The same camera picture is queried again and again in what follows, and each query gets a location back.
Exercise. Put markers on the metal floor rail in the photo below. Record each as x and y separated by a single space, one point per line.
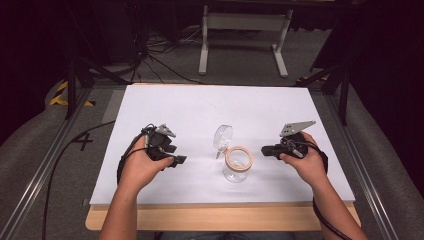
40 173
363 173

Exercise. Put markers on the white table mat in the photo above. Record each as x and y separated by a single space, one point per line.
206 110

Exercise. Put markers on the white metal table frame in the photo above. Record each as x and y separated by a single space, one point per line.
245 20

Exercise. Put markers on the clear glass lid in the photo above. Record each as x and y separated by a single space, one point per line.
222 136

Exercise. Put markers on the glass jar with wooden rim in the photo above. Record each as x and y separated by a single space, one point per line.
238 163

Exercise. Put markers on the person's left hand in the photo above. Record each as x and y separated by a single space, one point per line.
140 168

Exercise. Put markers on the yellow and black floor tape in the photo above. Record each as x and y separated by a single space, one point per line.
57 99

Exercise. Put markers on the black tripod stand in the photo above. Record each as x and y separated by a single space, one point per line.
343 86
71 83

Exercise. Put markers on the wooden table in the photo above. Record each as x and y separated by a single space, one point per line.
216 216

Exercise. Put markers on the person's right hand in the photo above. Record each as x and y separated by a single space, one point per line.
310 165

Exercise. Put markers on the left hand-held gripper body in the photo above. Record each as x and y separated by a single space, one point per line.
156 141

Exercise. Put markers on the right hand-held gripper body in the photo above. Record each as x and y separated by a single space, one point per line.
293 141

